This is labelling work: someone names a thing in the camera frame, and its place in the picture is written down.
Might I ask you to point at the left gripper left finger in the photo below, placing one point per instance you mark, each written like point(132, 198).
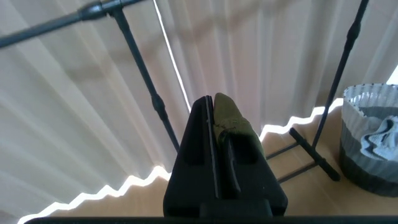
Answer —
point(192, 180)

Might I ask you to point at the white laundry basket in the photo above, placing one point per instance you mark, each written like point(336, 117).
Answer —
point(354, 149)

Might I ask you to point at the black clothes rack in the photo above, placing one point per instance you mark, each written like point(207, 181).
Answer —
point(136, 59)

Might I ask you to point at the pale grey garment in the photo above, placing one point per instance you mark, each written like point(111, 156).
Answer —
point(382, 143)

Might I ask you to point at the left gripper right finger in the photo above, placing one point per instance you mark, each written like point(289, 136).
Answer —
point(258, 186)

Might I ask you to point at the beige curtain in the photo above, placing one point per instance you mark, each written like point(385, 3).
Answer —
point(248, 56)

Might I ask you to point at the green printed shirt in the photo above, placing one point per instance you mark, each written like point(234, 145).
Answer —
point(230, 118)

